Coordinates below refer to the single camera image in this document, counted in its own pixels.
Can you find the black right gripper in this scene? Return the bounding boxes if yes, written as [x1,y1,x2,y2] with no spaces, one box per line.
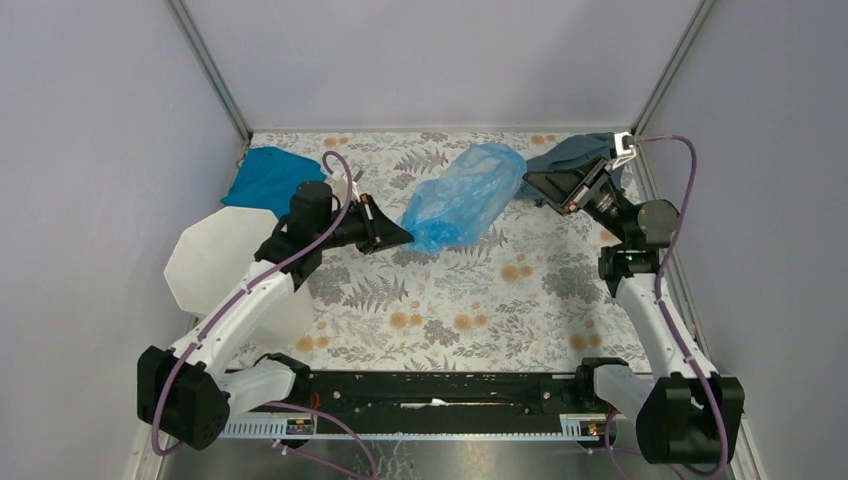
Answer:
[522,155,632,246]

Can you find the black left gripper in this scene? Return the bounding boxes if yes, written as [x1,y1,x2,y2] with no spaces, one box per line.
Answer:
[316,192,414,254]

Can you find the blue plastic trash bag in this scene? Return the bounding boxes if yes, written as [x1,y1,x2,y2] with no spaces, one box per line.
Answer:
[399,143,527,254]

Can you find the white trash bin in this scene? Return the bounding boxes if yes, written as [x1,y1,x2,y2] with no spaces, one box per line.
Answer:
[164,207,315,348]

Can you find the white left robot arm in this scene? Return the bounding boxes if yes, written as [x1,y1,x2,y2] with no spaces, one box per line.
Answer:
[136,181,414,450]

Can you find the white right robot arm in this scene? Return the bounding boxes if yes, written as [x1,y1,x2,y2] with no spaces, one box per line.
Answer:
[523,157,745,468]

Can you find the grey-blue cloth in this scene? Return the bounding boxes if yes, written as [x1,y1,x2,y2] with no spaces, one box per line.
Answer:
[526,132,614,172]

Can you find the bright blue cloth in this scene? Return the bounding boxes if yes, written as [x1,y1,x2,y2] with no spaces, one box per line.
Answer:
[221,147,327,219]

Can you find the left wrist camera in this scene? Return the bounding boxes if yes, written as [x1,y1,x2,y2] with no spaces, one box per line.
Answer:
[328,168,364,202]

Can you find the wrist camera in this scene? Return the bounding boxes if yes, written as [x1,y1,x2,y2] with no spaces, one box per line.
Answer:
[610,132,637,171]
[328,168,364,202]

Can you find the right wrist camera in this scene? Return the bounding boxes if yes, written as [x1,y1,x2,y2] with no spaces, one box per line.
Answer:
[610,132,637,171]

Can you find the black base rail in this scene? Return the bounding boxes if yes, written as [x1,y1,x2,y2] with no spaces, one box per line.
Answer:
[257,366,613,432]

